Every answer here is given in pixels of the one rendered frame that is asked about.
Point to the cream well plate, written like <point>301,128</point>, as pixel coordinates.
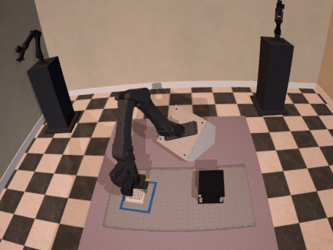
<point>138,196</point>

